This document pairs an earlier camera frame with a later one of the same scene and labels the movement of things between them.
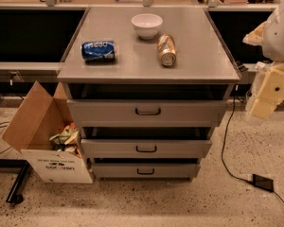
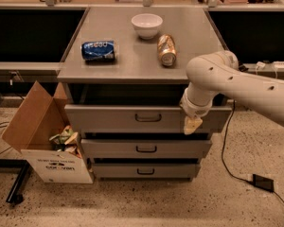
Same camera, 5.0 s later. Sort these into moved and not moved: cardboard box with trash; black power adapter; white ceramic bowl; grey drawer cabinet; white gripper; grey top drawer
Moved: grey top drawer; white gripper
Not moved: grey drawer cabinet; white ceramic bowl; cardboard box with trash; black power adapter
